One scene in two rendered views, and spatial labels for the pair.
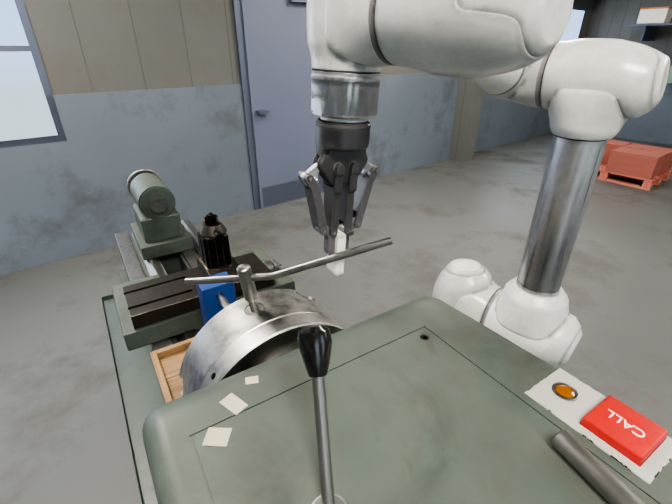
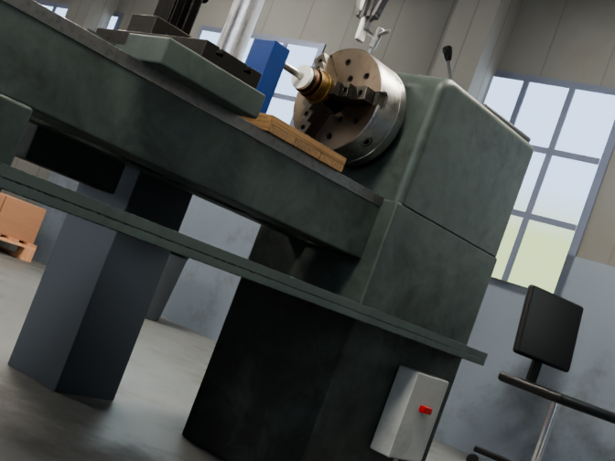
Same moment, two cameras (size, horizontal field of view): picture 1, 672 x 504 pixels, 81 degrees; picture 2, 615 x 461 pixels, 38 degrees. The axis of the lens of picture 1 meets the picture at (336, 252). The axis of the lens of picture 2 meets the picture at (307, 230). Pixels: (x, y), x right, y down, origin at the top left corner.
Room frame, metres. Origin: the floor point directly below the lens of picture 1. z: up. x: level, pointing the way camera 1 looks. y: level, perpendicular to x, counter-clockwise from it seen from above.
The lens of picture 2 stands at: (1.16, 2.57, 0.53)
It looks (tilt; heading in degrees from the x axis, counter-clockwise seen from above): 4 degrees up; 255
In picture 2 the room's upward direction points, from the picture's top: 21 degrees clockwise
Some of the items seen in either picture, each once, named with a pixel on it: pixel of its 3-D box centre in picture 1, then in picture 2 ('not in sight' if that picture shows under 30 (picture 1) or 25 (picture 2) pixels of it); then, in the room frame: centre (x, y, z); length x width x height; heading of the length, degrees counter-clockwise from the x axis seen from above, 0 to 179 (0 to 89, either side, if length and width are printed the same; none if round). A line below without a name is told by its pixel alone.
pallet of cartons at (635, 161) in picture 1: (617, 161); not in sight; (5.43, -3.93, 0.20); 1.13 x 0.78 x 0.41; 40
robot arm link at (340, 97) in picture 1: (344, 96); not in sight; (0.56, -0.01, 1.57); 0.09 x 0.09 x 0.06
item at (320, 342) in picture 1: (316, 348); (447, 53); (0.28, 0.02, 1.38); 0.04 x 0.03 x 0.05; 33
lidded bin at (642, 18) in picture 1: (655, 15); not in sight; (7.65, -5.35, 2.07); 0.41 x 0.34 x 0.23; 39
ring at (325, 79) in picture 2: not in sight; (314, 85); (0.67, 0.20, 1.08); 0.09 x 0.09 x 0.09; 33
